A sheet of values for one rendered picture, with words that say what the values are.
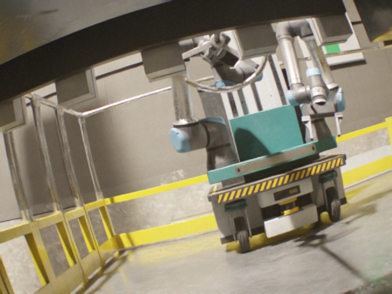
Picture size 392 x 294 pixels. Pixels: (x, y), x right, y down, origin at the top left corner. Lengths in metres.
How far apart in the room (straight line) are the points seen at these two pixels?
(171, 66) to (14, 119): 0.33
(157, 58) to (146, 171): 7.56
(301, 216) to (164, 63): 1.66
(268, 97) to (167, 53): 1.92
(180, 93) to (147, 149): 5.99
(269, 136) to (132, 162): 5.89
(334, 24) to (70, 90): 0.51
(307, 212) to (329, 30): 1.62
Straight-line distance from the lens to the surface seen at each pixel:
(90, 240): 3.12
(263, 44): 0.96
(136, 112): 8.54
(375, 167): 3.99
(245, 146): 2.73
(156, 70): 0.95
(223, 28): 0.93
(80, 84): 0.97
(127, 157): 8.53
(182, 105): 2.52
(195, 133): 2.54
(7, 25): 0.63
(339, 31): 1.00
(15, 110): 1.01
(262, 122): 2.74
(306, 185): 2.50
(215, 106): 2.94
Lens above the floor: 0.45
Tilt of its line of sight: 2 degrees up
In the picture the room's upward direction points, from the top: 15 degrees counter-clockwise
